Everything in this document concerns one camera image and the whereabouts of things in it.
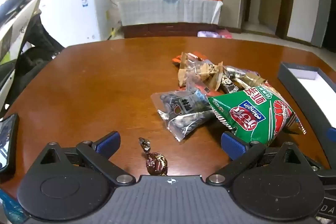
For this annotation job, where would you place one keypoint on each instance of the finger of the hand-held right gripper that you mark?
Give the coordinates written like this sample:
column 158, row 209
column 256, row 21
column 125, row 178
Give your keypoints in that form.
column 331, row 134
column 324, row 171

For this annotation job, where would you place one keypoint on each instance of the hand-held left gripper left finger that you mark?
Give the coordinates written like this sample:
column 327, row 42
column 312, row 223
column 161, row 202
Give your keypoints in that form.
column 107, row 141

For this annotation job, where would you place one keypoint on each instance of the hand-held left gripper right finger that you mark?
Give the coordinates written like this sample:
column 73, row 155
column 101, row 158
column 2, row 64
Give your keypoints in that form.
column 233, row 145

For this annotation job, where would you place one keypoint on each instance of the green snack bag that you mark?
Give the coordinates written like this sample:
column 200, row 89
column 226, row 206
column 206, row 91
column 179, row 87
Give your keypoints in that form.
column 252, row 113

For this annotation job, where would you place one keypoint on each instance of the brown foil candy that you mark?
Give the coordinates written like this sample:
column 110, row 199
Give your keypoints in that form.
column 157, row 162

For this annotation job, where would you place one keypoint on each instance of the grey cardboard box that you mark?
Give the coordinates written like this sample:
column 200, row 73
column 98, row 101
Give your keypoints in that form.
column 296, row 90

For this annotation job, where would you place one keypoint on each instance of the blue label seed packet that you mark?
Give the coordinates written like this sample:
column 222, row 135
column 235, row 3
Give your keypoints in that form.
column 181, row 103

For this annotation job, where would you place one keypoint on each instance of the brown gold snack packet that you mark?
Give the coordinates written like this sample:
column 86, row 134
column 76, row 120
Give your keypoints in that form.
column 252, row 79

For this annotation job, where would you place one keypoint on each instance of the tan snack packet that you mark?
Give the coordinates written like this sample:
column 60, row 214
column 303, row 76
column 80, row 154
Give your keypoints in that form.
column 204, row 69
column 194, row 79

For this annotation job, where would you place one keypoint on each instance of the orange snack packet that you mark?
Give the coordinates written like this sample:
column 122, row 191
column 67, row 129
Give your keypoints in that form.
column 178, row 58

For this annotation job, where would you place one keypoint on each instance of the black smartphone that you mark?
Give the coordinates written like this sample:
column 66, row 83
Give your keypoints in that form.
column 6, row 142

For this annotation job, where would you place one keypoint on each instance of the pink slipper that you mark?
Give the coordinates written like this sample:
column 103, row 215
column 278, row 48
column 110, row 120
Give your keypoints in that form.
column 225, row 34

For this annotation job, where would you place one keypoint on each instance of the purple slipper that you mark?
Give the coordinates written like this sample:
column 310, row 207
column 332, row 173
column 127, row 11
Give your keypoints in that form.
column 207, row 34

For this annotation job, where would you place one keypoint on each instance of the blue plastic bag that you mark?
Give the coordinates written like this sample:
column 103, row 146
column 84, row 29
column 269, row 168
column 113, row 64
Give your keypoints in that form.
column 9, row 209

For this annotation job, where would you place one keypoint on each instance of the white chest freezer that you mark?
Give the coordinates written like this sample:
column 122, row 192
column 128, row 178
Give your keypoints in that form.
column 73, row 11

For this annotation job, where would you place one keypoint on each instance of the wooden kitchen counter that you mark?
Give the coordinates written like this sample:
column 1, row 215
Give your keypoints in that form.
column 269, row 10

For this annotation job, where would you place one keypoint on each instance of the white checked cloth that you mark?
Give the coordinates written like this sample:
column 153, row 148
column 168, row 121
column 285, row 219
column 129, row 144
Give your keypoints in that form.
column 162, row 10

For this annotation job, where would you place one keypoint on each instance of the white black scooter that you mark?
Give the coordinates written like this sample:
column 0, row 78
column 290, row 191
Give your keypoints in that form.
column 15, row 29

